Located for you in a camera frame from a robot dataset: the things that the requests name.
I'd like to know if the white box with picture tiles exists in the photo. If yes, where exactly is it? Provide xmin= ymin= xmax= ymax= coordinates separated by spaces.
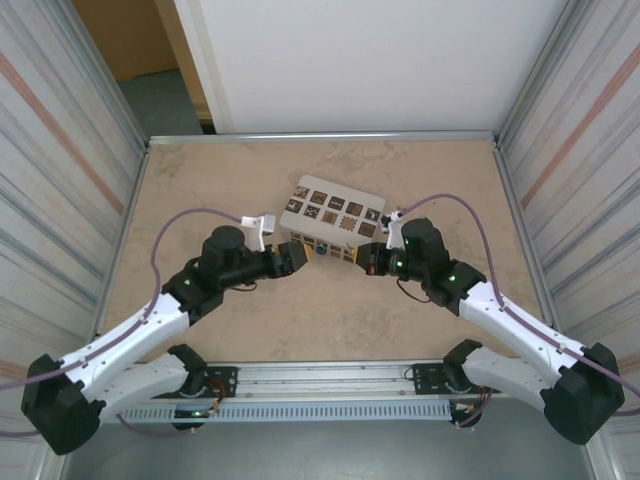
xmin=277 ymin=173 xmax=388 ymax=264

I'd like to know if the brown wooden panel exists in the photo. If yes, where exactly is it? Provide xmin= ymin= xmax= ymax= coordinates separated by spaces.
xmin=72 ymin=0 xmax=181 ymax=81

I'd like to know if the aluminium frame bar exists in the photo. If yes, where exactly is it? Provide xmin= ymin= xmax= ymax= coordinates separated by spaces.
xmin=146 ymin=130 xmax=501 ymax=148
xmin=492 ymin=139 xmax=566 ymax=354
xmin=88 ymin=142 xmax=151 ymax=364

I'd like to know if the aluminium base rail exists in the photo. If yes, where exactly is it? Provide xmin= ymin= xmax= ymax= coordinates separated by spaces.
xmin=199 ymin=360 xmax=507 ymax=402

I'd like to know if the white slotted cable duct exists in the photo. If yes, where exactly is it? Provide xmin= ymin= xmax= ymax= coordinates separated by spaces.
xmin=115 ymin=401 xmax=454 ymax=424

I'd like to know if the white door frame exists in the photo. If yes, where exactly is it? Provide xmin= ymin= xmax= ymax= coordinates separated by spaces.
xmin=172 ymin=0 xmax=236 ymax=135

